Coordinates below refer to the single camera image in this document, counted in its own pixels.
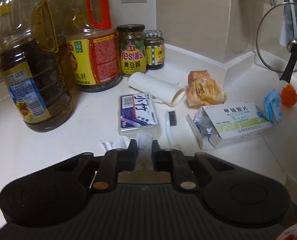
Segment yellow oil bottle behind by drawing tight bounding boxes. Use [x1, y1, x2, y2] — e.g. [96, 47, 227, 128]
[36, 0, 76, 89]

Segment glass pot lid black handle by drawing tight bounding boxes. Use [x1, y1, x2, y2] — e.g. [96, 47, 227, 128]
[255, 2, 297, 84]

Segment soybean paste jar black lid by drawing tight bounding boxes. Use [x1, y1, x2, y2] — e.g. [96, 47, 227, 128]
[116, 24, 146, 76]

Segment orange plastic wrapper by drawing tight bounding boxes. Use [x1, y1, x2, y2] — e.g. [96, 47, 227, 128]
[186, 70, 227, 107]

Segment oil bottle red handle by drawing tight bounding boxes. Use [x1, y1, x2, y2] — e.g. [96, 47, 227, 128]
[64, 0, 121, 93]

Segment open white medicine box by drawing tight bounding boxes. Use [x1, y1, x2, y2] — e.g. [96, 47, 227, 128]
[186, 102, 273, 150]

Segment crumpled blue face mask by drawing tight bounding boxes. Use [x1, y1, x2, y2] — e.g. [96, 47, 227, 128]
[258, 89, 283, 124]

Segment floss pick box blue label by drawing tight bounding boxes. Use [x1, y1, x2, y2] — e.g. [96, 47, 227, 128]
[117, 93, 161, 139]

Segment small jar checkered lid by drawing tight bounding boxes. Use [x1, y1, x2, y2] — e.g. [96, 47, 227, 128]
[144, 30, 165, 70]

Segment white cardboard tube roll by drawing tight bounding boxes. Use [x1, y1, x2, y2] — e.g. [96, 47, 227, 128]
[128, 72, 185, 107]

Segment orange mesh scrubber ball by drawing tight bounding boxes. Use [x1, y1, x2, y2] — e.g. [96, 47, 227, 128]
[280, 84, 297, 107]

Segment dark oil bottle blue label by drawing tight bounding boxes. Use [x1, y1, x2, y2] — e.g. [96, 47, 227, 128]
[0, 0, 73, 132]

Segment white toothbrush grey bristles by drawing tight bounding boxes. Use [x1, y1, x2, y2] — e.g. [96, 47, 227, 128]
[165, 111, 181, 150]

